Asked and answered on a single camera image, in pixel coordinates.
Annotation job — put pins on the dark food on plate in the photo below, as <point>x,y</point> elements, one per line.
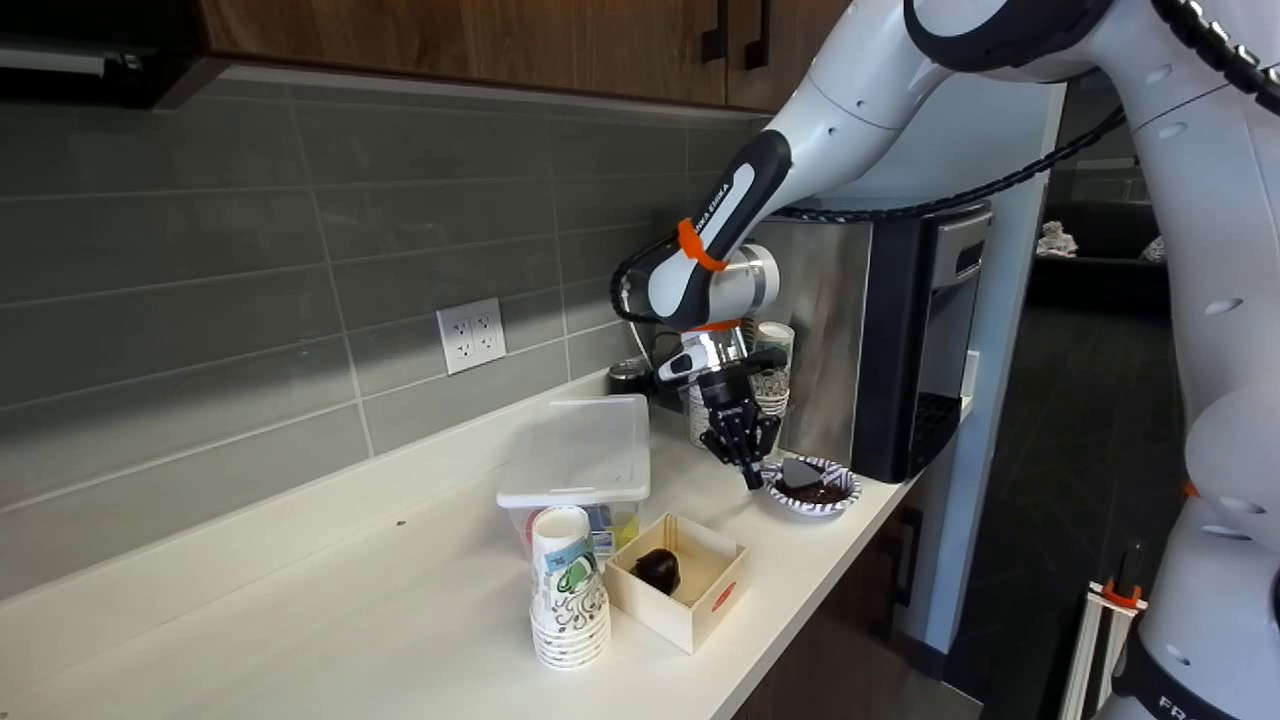
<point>822,492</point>

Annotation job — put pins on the white wall outlet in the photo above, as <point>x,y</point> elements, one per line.
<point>469,332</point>

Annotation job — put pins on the open wooden box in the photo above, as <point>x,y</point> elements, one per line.
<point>693,604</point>

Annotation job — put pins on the paper cup stack blue print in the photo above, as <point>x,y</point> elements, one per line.
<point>777,343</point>

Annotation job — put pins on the small black silver tap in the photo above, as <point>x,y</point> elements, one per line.
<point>626,376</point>

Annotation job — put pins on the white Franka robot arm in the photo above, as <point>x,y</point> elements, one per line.
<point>1201,400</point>

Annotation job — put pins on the silver spatula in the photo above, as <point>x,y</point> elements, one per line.
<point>802,475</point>

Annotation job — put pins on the clear container white lid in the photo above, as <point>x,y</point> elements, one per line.
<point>580,454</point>

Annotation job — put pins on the wooden upper cabinet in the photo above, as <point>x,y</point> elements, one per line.
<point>466,41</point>

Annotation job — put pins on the white stand orange band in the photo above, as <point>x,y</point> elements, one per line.
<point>1102,641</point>

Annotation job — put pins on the dark sofa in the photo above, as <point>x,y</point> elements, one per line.
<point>1092,280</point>

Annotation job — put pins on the black silver beverage machine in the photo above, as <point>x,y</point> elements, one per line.
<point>923,345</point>

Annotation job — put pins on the squat printed paper cup stack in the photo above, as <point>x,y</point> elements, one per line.
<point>569,613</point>

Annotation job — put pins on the black range hood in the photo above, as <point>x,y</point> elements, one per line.
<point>83,55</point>

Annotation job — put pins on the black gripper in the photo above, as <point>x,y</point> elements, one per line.
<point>727,400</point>

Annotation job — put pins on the small black object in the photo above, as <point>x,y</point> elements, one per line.
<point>656,570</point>

